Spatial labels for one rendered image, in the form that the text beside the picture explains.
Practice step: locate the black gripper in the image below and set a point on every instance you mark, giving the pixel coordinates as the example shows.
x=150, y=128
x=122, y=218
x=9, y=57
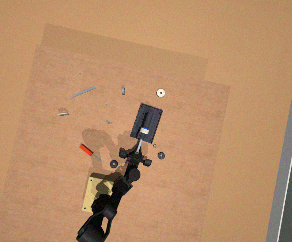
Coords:
x=123, y=154

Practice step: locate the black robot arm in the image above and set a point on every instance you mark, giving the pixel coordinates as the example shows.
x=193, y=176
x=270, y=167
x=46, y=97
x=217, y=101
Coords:
x=106, y=205

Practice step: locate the black round disc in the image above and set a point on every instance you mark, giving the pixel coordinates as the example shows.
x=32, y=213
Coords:
x=115, y=162

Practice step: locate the red-handled screwdriver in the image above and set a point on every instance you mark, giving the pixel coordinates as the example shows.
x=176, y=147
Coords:
x=88, y=151

